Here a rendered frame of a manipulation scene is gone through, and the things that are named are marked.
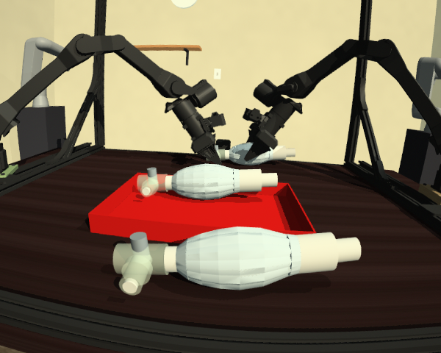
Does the red tray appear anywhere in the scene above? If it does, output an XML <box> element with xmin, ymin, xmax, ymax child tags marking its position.
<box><xmin>88</xmin><ymin>173</ymin><xmax>316</xmax><ymax>243</ymax></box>

